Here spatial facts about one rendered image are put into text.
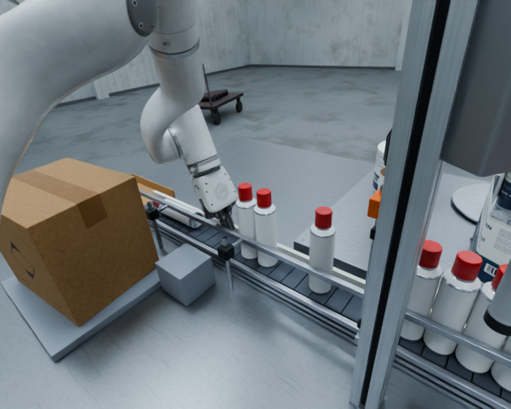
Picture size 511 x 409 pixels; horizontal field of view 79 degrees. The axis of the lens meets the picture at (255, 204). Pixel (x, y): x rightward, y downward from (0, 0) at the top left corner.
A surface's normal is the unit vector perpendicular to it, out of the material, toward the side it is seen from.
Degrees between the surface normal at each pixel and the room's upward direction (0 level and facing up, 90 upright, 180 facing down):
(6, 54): 96
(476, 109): 90
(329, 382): 0
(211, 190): 69
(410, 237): 90
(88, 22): 111
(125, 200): 90
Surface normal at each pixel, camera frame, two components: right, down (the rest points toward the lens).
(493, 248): -0.90, 0.26
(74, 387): -0.07, -0.86
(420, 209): -0.64, 0.43
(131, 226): 0.84, 0.22
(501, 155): 0.26, 0.47
